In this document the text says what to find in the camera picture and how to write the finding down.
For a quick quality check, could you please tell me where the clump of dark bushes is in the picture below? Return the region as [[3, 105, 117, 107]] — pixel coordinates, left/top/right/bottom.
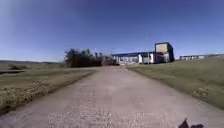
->
[[64, 48, 118, 69]]

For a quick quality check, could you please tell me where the grey gravel path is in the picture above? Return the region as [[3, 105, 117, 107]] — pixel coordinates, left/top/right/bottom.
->
[[0, 65, 224, 128]]

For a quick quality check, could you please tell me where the building with yellow panel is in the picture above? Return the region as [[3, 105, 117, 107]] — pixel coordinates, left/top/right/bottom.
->
[[111, 41, 176, 66]]

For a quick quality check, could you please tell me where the green grass slope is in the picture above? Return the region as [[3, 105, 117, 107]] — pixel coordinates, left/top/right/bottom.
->
[[127, 57, 224, 111]]

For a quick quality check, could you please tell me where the dry grass verge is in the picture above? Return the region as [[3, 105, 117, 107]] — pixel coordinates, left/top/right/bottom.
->
[[0, 61, 99, 116]]

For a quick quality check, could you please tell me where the long low building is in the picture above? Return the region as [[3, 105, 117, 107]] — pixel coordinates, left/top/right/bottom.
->
[[179, 53, 224, 61]]

